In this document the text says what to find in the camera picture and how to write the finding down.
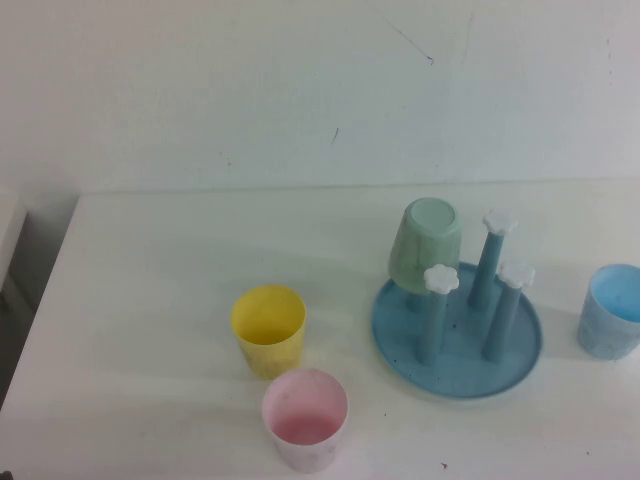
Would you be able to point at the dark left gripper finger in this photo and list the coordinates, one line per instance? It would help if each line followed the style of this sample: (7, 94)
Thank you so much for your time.
(3, 476)

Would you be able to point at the green plastic cup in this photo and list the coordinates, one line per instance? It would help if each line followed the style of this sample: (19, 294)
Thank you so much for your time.
(425, 240)

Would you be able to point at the yellow plastic cup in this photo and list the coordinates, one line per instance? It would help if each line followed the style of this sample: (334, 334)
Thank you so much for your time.
(260, 350)

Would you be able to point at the pink plastic cup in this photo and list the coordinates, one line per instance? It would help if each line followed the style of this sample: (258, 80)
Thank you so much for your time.
(300, 450)

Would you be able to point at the blue cup stand, white caps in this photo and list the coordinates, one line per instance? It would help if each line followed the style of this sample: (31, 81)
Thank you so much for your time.
(450, 370)

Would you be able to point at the light blue plastic cup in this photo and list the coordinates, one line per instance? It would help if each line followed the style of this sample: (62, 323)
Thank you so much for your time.
(600, 335)

